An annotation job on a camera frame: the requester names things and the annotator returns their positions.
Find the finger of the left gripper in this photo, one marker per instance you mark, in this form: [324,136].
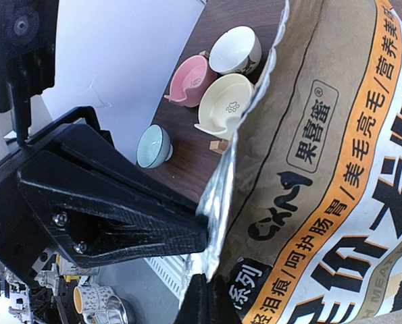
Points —
[88,176]
[94,241]

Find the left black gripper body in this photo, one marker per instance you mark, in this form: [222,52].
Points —
[22,238]

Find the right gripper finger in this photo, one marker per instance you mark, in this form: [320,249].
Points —
[207,302]

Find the pet food bag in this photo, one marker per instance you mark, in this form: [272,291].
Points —
[305,205]

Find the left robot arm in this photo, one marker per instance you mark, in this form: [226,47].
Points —
[27,66]

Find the pink pet bowl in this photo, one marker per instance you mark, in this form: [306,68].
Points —
[185,86]

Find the cream pet bowl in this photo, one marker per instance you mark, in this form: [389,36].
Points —
[223,104]

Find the light blue ceramic bowl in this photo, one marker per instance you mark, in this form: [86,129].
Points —
[154,147]

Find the patterned mug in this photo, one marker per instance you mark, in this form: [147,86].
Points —
[91,302]

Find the steel bowl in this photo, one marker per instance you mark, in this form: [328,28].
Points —
[119,311]

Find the white ceramic bowl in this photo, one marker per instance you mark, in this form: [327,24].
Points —
[237,51]

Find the front aluminium rail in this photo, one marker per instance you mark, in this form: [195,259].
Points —
[170,271]

